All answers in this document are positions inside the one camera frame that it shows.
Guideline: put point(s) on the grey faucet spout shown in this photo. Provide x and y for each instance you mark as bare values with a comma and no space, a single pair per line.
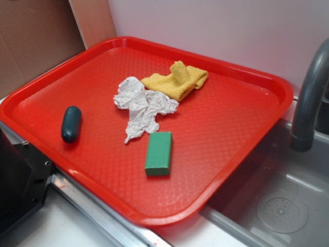
311,112

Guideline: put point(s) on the crumpled white paper towel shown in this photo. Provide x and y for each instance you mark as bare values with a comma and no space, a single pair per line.
143,106

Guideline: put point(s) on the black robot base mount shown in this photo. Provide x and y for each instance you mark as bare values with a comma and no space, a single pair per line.
25,175

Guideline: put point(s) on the brown cardboard panel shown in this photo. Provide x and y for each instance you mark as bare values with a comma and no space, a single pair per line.
36,36

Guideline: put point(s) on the green rectangular block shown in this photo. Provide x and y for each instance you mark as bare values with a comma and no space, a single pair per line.
158,160

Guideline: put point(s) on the grey toy sink basin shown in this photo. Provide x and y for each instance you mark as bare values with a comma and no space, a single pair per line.
277,196

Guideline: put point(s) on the yellow knitted cloth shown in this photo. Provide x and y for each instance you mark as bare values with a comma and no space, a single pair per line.
179,83

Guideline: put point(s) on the red plastic tray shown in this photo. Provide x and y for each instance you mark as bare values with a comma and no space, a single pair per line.
214,128

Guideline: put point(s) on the dark teal oval object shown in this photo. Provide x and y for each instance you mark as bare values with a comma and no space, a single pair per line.
71,124

